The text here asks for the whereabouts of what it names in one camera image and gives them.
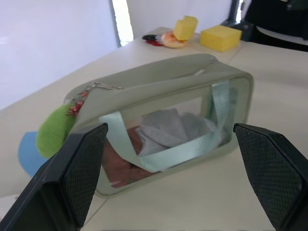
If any grey folded cloth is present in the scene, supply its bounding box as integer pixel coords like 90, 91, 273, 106
135, 108, 227, 157

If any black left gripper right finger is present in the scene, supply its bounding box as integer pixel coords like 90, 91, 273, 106
233, 123, 308, 231

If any clear pale green pouch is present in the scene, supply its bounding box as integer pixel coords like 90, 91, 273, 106
64, 53, 255, 199

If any orange bread roll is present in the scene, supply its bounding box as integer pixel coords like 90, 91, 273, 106
160, 31, 188, 49

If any black and red small object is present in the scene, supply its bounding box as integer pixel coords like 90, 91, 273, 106
141, 34, 164, 47

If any yellow notched sponge block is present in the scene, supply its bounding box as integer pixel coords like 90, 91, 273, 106
173, 15, 199, 41

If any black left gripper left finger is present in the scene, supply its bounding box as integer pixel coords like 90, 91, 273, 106
0, 122, 108, 231

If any yellow rectangular sponge block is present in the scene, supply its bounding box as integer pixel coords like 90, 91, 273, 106
200, 25, 243, 52

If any green knitted charm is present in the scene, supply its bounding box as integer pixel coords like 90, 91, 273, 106
35, 103, 79, 159

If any blue round mat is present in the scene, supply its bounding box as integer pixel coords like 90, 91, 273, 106
17, 131, 50, 178

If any brown cloth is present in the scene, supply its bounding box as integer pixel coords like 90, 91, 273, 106
102, 127, 161, 187

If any dark chair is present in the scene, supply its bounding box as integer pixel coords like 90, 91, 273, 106
220, 0, 308, 52

